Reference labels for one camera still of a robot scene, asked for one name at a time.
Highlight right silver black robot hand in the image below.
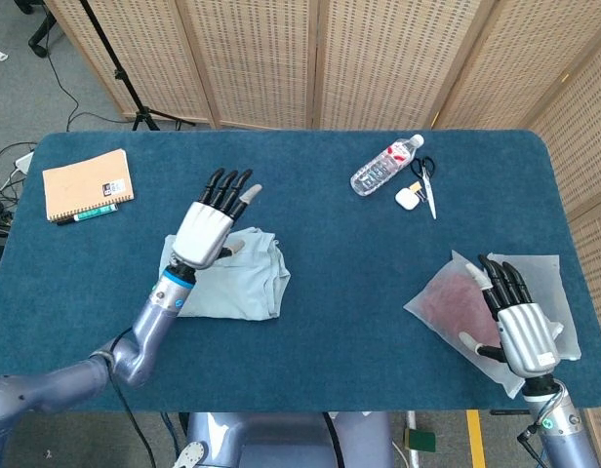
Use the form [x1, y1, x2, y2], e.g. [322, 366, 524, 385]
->
[459, 253, 559, 377]

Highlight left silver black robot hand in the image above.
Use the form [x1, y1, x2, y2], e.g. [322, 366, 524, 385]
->
[169, 168, 263, 270]

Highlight light green t-shirt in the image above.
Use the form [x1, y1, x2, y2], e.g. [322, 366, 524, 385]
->
[161, 226, 292, 322]

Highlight empty frosted plastic bag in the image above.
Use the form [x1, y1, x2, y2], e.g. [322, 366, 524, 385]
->
[485, 252, 582, 362]

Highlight frosted bag with red garment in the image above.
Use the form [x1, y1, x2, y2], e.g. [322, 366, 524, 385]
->
[403, 250, 526, 400]

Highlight green marker pen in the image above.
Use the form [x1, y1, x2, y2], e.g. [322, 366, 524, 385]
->
[56, 203, 119, 226]

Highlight brown spiral notebook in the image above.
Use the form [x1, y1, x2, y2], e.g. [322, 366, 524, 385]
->
[41, 148, 136, 224]

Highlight green block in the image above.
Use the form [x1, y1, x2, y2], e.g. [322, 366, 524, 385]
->
[402, 428, 437, 452]

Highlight silver table leg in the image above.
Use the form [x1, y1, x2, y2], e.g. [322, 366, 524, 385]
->
[405, 411, 421, 468]

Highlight blue table mat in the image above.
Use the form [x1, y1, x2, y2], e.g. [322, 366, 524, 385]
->
[0, 129, 601, 415]

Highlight black tripod stand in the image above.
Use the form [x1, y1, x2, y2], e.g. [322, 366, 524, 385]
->
[78, 0, 197, 132]

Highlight clear plastic water bottle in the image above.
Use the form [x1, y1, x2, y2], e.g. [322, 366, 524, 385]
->
[349, 134, 425, 197]

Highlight blue-grey robot torso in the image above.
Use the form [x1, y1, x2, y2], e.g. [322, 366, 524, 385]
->
[173, 411, 394, 468]

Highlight black office chair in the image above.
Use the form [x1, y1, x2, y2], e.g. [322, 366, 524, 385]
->
[27, 0, 58, 59]

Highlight black-handled scissors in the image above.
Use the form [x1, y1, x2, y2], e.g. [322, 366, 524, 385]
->
[410, 155, 438, 220]

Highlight thin black floor cable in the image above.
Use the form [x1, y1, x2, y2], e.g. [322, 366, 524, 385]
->
[45, 26, 129, 129]

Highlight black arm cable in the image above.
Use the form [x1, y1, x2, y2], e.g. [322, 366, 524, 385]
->
[107, 326, 158, 468]

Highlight black cable bundle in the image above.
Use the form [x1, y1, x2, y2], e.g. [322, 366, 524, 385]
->
[0, 140, 38, 235]

